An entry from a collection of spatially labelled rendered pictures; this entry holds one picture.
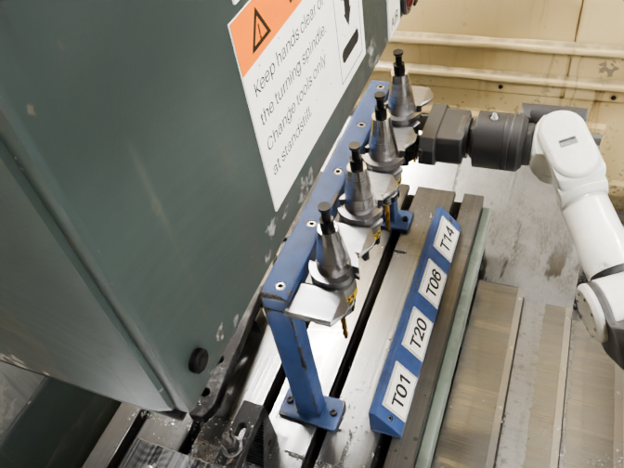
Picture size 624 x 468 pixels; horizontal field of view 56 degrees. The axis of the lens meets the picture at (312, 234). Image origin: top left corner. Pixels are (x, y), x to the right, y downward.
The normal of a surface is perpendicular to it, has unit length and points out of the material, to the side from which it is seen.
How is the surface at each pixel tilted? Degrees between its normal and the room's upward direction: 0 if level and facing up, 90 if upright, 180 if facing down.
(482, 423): 7
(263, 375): 0
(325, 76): 90
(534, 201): 24
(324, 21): 90
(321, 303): 0
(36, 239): 90
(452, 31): 90
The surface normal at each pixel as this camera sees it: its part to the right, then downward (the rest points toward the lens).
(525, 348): -0.09, -0.76
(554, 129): -0.27, -0.36
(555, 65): -0.36, 0.72
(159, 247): 0.93, 0.18
